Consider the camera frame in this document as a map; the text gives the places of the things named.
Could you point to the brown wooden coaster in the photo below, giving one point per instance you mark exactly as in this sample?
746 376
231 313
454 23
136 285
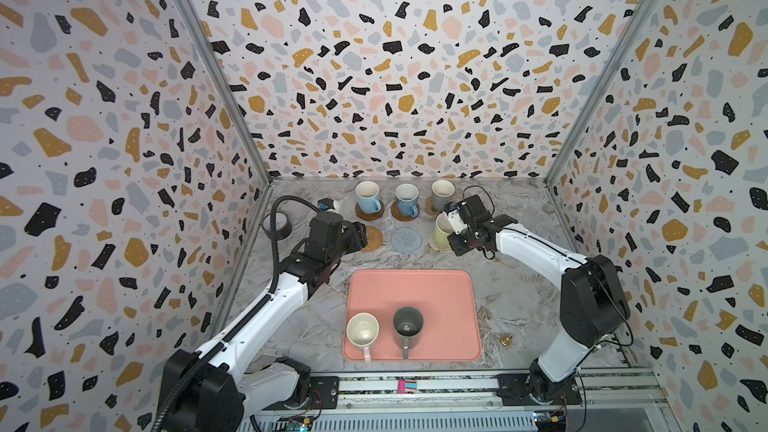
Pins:
399 216
368 217

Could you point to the white mug grey handle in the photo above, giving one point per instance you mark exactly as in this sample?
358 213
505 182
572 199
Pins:
442 192

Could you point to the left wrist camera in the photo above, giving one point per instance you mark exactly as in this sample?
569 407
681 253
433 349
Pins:
329 204

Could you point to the beige patterned round coaster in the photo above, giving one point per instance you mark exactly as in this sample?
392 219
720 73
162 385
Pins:
436 248

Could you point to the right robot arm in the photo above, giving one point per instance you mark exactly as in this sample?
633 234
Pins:
592 301

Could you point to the white mug blue handle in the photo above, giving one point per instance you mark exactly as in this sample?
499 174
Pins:
368 198

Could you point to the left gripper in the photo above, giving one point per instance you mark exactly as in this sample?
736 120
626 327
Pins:
359 235

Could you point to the aluminium front rail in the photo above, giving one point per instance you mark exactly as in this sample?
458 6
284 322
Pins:
598 400

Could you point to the woven rattan coaster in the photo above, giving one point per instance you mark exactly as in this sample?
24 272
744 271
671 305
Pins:
374 239

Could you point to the white mug green handle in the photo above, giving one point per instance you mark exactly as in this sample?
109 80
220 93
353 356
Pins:
442 231

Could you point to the pink silicone tray mat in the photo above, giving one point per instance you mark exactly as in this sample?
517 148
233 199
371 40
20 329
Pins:
445 298

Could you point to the paw print wooden coaster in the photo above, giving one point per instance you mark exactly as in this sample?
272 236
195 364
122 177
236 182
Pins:
429 207

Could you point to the small brass bell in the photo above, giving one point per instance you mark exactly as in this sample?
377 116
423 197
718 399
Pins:
506 340

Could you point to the dark grey mug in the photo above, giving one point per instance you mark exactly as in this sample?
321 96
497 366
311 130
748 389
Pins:
408 323

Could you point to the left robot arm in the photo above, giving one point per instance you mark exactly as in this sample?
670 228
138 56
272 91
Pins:
240 342

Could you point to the white mug pink handle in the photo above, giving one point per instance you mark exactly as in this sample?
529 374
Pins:
362 331

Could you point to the black tape roll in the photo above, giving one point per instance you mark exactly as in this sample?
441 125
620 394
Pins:
279 229

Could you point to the light blue round coaster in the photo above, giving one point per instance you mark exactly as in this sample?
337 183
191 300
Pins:
406 240

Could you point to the light blue mug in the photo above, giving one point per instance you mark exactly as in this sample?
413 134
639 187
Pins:
407 196

